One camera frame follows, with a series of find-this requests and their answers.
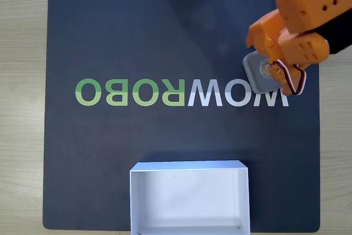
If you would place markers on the white open cardboard box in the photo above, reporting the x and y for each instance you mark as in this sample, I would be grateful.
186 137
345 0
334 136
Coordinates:
187 204

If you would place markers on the black camera module with board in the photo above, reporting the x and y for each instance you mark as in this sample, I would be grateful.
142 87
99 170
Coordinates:
338 34

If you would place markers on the grey square usb device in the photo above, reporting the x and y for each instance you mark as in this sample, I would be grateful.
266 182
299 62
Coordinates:
251 72

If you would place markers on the dark mat with WOWROBO print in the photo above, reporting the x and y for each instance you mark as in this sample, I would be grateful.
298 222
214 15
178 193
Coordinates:
110 39

